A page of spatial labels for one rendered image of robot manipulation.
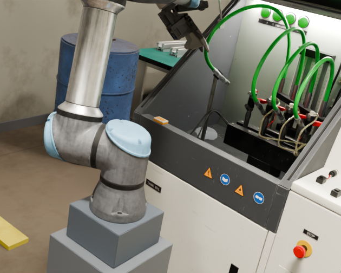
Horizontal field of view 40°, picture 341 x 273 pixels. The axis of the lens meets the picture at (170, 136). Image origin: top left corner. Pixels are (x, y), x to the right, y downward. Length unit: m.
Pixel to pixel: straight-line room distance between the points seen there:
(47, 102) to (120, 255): 2.99
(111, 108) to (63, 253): 2.11
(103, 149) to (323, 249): 0.72
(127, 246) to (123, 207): 0.10
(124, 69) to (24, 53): 0.92
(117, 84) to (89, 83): 2.09
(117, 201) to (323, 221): 0.61
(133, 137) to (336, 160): 0.76
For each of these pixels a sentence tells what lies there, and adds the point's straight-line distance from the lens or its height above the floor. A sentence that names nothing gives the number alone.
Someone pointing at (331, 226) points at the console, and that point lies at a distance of 1.42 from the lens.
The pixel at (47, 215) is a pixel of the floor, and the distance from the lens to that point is 2.85.
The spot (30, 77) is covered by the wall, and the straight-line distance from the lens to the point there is 3.90.
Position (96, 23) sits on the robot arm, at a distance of 1.15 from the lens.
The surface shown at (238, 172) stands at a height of 0.92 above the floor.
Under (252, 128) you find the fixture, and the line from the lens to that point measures 1.80.
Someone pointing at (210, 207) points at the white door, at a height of 0.75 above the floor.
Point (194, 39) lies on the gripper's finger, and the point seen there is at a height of 1.28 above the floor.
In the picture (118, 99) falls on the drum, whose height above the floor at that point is 0.52.
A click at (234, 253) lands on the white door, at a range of 1.64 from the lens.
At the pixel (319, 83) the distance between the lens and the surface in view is 1.91.
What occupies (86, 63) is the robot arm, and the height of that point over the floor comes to 1.26.
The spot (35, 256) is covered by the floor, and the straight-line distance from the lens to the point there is 2.54.
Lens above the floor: 1.55
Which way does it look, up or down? 22 degrees down
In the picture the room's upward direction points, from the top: 11 degrees clockwise
